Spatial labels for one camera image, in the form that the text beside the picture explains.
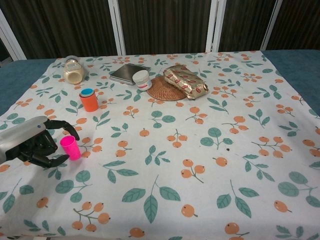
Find orange plastic cup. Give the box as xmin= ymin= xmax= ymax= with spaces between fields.
xmin=79 ymin=90 xmax=100 ymax=113

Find round woven coaster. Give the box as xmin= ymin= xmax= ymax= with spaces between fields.
xmin=146 ymin=75 xmax=192 ymax=102

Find silver flat kitchen scale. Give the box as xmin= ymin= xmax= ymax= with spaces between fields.
xmin=109 ymin=63 xmax=152 ymax=87

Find gold snack packet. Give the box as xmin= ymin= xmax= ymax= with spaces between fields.
xmin=163 ymin=64 xmax=210 ymax=101

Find floral tablecloth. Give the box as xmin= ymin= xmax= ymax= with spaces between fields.
xmin=0 ymin=50 xmax=320 ymax=240

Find small white jar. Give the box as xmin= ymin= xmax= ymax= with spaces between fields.
xmin=132 ymin=70 xmax=153 ymax=91

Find dark slatted screen panel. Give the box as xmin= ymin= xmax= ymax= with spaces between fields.
xmin=206 ymin=0 xmax=283 ymax=53
xmin=108 ymin=0 xmax=219 ymax=56
xmin=261 ymin=0 xmax=320 ymax=51
xmin=0 ymin=0 xmax=126 ymax=62

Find pink plastic cup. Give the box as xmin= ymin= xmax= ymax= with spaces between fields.
xmin=59 ymin=135 xmax=82 ymax=161

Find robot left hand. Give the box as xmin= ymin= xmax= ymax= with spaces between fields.
xmin=0 ymin=115 xmax=81 ymax=169

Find mayonnaise squeeze bottle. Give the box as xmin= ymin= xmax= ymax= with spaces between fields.
xmin=62 ymin=55 xmax=85 ymax=85

